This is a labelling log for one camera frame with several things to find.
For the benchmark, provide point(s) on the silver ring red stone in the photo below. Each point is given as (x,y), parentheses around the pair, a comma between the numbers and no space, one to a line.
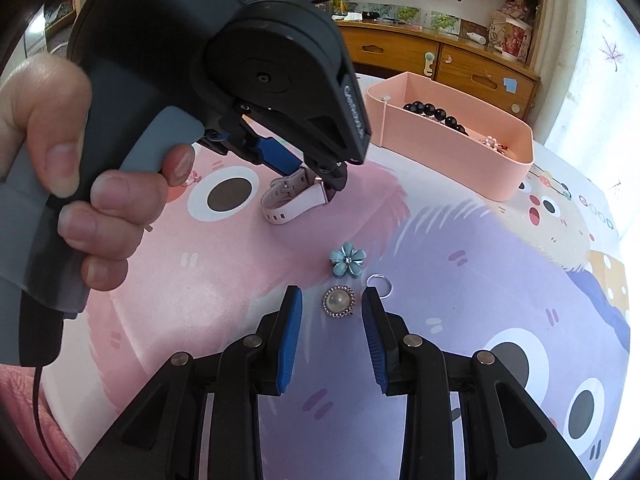
(381,283)

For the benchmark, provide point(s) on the blue flower clip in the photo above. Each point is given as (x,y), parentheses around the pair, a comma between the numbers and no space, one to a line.
(347,261)

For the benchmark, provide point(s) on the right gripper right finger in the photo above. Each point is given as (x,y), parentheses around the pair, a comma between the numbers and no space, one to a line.
(505,433)

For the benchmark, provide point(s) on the cartoon printed table mat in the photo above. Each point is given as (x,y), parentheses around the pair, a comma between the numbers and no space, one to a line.
(537,280)

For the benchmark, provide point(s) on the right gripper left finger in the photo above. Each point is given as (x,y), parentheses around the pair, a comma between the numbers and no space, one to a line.
(159,434)

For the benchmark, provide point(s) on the wooden desk with drawers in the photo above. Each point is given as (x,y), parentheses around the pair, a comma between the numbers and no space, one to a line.
(387,50)

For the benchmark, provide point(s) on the small pink earring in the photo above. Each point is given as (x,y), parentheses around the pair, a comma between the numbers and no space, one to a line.
(193,178)

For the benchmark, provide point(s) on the round pearl brooch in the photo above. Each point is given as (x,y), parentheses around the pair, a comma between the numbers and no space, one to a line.
(338,301)

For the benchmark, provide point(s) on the patterned paper cup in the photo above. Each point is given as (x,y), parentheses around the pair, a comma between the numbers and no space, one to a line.
(509,36)

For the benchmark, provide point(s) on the pink plastic tray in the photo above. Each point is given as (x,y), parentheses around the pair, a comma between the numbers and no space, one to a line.
(491,157)

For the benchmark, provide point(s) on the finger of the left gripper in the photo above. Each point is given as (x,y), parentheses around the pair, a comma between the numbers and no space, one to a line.
(327,180)
(277,157)

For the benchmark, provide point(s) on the pink smart watch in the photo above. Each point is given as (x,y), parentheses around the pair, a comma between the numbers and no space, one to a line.
(287,198)

